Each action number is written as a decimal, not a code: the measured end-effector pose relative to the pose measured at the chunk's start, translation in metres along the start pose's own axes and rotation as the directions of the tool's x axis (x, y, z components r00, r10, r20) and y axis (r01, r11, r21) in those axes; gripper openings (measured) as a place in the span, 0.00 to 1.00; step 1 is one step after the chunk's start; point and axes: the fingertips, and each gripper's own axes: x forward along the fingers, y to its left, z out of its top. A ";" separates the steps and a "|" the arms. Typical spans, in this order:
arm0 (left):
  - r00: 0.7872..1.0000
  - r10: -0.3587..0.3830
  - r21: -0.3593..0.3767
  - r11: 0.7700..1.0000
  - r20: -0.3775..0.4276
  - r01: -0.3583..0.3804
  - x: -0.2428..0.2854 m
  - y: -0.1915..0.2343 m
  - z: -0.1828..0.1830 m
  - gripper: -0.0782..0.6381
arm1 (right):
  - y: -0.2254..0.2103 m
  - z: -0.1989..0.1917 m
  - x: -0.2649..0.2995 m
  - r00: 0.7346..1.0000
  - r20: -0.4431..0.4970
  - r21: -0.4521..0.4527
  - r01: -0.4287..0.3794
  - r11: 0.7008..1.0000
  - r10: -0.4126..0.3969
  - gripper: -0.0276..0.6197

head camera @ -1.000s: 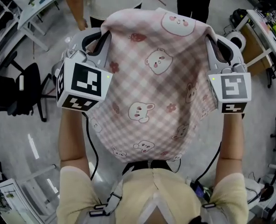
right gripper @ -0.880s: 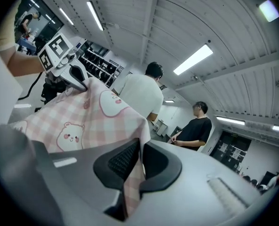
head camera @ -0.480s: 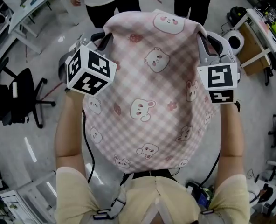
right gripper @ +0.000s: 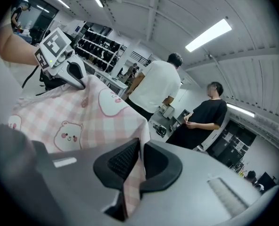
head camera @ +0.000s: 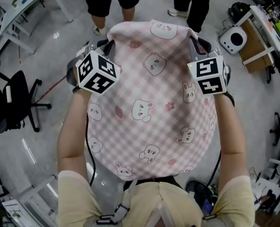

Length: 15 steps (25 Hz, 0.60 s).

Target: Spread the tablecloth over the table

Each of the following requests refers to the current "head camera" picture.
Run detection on white metal bar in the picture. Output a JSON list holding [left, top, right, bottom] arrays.
[[267, 157, 280, 168]]

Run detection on person's cream knit cardigan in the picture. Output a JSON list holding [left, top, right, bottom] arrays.
[[56, 170, 256, 227]]

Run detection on person's black trousers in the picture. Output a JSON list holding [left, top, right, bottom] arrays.
[[122, 175, 184, 192]]

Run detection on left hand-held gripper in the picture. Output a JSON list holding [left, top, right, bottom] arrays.
[[66, 38, 121, 96]]

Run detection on white desk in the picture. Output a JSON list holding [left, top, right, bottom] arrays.
[[0, 0, 74, 56], [238, 4, 280, 66]]

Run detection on pink checked bear cloth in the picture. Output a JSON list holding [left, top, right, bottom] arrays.
[[86, 19, 218, 182]]

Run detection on person's left forearm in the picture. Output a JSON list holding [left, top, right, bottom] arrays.
[[57, 88, 93, 175]]

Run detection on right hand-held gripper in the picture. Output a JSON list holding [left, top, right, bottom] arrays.
[[187, 36, 231, 96]]

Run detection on black office chair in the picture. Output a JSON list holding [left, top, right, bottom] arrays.
[[266, 55, 280, 84], [0, 60, 53, 134]]

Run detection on black backpack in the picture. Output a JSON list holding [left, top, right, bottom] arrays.
[[227, 1, 251, 24]]

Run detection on brown cardboard box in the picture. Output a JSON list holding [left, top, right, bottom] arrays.
[[238, 18, 276, 74]]

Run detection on person's right forearm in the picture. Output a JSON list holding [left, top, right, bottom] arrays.
[[214, 93, 249, 178]]

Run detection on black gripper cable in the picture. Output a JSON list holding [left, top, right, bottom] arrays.
[[207, 149, 222, 189], [84, 112, 97, 187]]

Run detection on glass-top side table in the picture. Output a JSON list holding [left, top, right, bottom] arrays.
[[2, 174, 61, 227]]

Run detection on grey strap harness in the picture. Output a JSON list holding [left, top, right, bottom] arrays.
[[96, 178, 218, 227]]

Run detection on white round robot device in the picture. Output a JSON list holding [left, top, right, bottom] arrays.
[[219, 25, 248, 55]]

